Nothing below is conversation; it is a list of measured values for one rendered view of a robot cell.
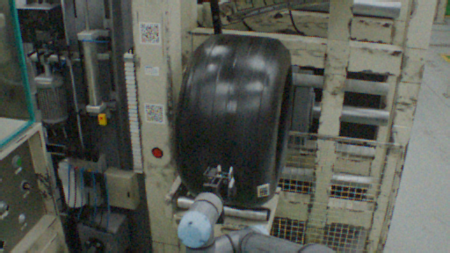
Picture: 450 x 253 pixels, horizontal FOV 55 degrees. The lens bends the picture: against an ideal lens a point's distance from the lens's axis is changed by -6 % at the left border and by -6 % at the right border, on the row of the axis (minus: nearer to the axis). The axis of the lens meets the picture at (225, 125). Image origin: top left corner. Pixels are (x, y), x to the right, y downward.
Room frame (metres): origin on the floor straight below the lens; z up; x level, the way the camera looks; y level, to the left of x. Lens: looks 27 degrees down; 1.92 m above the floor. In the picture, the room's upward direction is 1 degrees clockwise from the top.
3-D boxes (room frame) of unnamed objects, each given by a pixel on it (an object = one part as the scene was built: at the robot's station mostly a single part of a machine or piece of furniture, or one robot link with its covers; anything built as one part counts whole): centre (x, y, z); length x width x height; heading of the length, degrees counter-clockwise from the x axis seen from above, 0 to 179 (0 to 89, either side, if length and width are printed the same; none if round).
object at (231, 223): (1.34, 0.02, 0.83); 0.36 x 0.09 x 0.06; 76
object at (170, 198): (1.52, 0.15, 0.90); 0.40 x 0.03 x 0.10; 166
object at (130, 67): (1.51, 0.32, 1.19); 0.05 x 0.04 x 0.48; 166
